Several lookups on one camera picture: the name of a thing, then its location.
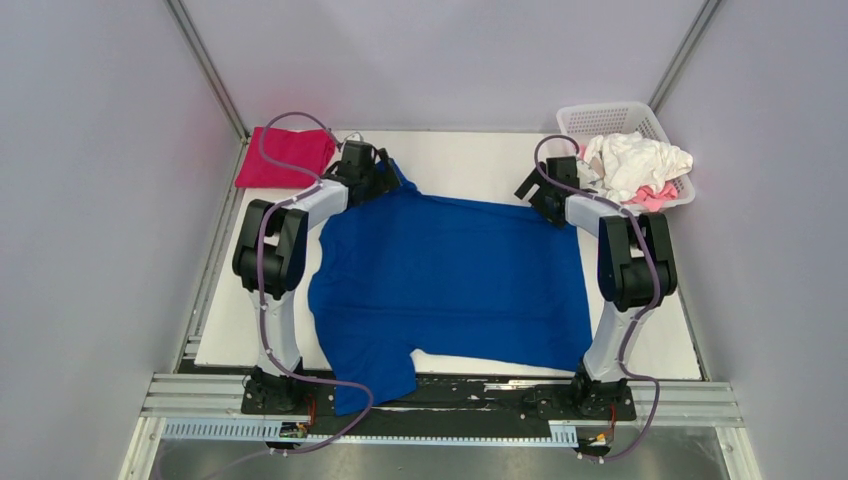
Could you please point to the blue t-shirt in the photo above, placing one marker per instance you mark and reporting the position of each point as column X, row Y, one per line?
column 410, row 271

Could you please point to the white plastic laundry basket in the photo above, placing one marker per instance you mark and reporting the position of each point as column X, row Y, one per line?
column 625, row 156

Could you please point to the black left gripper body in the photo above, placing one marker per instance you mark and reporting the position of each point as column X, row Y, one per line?
column 372, row 181

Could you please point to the pink crumpled t-shirt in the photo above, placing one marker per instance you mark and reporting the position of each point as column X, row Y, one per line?
column 656, row 195

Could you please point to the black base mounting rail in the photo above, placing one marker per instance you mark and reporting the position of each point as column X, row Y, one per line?
column 438, row 404

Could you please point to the white crumpled t-shirt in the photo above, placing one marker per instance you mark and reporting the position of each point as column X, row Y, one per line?
column 629, row 166

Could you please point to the white slotted cable duct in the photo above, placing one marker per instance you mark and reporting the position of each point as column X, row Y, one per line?
column 554, row 435

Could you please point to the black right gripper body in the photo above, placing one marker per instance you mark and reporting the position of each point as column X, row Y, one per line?
column 541, row 204

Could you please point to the folded red t-shirt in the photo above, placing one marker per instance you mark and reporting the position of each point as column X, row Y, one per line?
column 286, row 159

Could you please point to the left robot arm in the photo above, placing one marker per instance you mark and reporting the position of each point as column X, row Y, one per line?
column 270, row 260

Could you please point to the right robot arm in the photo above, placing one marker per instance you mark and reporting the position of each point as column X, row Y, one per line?
column 636, row 271

